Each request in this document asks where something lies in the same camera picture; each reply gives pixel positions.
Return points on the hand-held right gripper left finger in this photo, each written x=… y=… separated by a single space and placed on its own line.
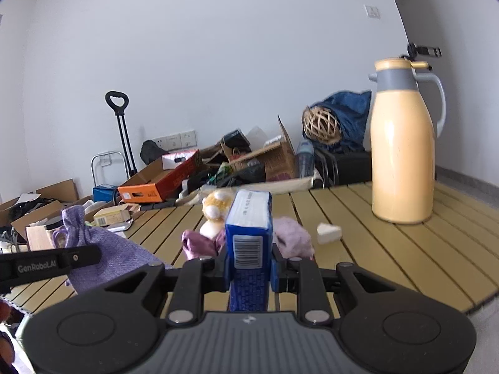
x=227 y=270

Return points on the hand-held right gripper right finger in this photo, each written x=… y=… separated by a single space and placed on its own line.
x=276 y=270

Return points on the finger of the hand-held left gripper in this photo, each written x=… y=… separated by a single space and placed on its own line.
x=84 y=256

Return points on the light purple fluffy towel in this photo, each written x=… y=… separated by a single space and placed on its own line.
x=294 y=237

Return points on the blue carton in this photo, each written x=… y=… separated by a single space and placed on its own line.
x=249 y=222

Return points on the person's left hand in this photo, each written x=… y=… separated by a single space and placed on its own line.
x=7 y=348

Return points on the pale wooden block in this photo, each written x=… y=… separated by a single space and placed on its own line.
x=39 y=238

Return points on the purple satin cloth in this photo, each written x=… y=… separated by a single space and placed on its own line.
x=200 y=243

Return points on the pale green box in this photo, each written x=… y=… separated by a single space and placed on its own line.
x=111 y=216

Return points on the brown cardboard box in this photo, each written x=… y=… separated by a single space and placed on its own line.
x=58 y=189
x=35 y=210

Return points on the yellow plush toy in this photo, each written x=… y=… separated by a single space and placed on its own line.
x=216 y=210

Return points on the blue box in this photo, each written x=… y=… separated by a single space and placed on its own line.
x=104 y=194

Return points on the black cloth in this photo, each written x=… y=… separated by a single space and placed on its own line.
x=241 y=175

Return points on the olive folding table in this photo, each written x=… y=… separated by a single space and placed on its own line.
x=374 y=253

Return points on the orange cardboard box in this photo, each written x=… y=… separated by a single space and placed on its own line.
x=156 y=187

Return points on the open cardboard box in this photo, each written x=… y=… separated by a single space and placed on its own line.
x=276 y=159

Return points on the grey water bottle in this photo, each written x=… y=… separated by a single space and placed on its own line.
x=305 y=159

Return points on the small black bag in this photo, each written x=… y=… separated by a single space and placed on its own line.
x=153 y=152

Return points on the black suitcase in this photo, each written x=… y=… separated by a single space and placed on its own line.
x=351 y=167

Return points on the black rectangular case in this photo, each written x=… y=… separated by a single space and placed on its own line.
x=236 y=140

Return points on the woven rattan ball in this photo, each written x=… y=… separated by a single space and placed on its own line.
x=321 y=124

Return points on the cream thermos jug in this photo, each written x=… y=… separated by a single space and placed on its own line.
x=401 y=156

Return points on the blue fabric bag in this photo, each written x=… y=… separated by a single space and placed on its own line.
x=353 y=117

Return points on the wall socket panel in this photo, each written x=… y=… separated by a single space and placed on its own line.
x=175 y=140

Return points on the wall switch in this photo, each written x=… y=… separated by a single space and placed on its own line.
x=372 y=11

